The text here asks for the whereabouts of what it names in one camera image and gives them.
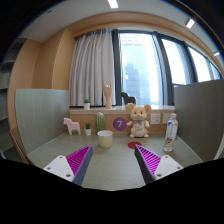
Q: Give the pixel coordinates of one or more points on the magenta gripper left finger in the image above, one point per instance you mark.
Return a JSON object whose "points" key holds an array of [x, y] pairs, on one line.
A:
{"points": [[72, 167]]}

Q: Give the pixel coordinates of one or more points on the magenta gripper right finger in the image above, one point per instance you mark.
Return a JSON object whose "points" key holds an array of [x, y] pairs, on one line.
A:
{"points": [[154, 167]]}

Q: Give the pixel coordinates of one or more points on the clear plastic water bottle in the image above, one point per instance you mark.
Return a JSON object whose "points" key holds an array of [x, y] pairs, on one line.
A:
{"points": [[171, 133]]}

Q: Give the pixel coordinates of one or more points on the red round coaster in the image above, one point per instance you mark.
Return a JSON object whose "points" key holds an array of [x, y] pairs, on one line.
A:
{"points": [[133, 144]]}

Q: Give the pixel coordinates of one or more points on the pink wooden horse figure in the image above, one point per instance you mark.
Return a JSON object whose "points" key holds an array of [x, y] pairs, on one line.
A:
{"points": [[72, 126]]}

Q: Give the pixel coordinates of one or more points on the small potted plant on desk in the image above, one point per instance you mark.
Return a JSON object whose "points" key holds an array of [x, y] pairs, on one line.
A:
{"points": [[88, 129]]}

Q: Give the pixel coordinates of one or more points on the beige mouse plush toy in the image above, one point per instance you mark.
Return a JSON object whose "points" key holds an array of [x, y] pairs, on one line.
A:
{"points": [[139, 124]]}

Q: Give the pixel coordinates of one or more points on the tall green cactus decoration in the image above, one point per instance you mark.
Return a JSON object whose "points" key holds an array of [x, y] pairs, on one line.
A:
{"points": [[99, 121]]}

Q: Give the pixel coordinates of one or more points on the purple number seven sign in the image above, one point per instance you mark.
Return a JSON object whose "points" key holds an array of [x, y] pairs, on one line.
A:
{"points": [[119, 123]]}

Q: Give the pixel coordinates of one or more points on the small potted plant on sill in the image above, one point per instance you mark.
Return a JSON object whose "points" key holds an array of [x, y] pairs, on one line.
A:
{"points": [[86, 104]]}

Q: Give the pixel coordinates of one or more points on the wooden hand sculpture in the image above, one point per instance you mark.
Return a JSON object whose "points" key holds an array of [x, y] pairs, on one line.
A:
{"points": [[107, 90]]}

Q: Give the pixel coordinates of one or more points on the grey curtain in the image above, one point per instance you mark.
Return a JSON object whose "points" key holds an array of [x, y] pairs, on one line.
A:
{"points": [[92, 66]]}

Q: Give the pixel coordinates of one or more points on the white wall socket left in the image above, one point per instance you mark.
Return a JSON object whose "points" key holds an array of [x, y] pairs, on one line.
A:
{"points": [[155, 119]]}

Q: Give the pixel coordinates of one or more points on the white wall socket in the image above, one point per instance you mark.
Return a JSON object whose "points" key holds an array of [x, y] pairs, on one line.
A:
{"points": [[155, 119], [166, 117]]}

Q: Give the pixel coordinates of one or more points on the white wall socket right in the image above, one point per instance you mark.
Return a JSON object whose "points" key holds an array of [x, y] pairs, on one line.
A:
{"points": [[166, 117]]}

